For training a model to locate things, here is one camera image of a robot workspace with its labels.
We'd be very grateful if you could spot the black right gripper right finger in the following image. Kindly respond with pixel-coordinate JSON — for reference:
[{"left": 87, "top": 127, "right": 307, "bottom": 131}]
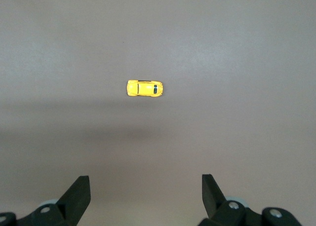
[{"left": 197, "top": 173, "right": 303, "bottom": 226}]

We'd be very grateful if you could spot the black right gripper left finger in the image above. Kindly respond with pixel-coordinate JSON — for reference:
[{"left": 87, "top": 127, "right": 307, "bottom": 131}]
[{"left": 0, "top": 175, "right": 91, "bottom": 226}]

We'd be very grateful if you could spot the yellow beetle toy car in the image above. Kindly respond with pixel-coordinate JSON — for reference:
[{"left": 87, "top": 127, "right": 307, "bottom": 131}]
[{"left": 126, "top": 79, "right": 164, "bottom": 97}]

